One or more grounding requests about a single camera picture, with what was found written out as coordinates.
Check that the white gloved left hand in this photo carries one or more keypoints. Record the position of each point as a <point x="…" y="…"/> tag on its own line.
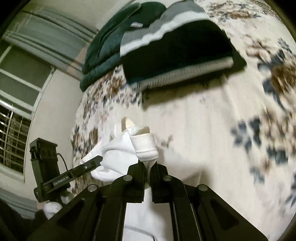
<point x="52" y="207"/>

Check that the black grey striped sweater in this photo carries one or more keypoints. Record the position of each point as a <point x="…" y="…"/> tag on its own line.
<point x="182" y="44"/>

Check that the window with metal grille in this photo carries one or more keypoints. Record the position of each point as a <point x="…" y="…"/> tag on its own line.
<point x="24" y="78"/>

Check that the white t-shirt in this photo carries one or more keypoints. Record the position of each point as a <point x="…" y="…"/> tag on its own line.
<point x="129" y="143"/>

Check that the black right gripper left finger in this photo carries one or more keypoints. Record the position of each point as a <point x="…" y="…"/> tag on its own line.
<point x="97" y="213"/>

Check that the floral fleece bed blanket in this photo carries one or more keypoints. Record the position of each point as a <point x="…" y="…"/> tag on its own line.
<point x="237" y="130"/>

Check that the green plaid curtain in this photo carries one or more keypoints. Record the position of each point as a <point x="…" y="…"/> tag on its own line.
<point x="52" y="36"/>

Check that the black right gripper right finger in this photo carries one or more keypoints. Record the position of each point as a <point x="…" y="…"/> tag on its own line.
<point x="198" y="213"/>

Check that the dark green folded blanket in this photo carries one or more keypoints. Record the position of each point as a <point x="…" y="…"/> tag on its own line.
<point x="103" y="54"/>

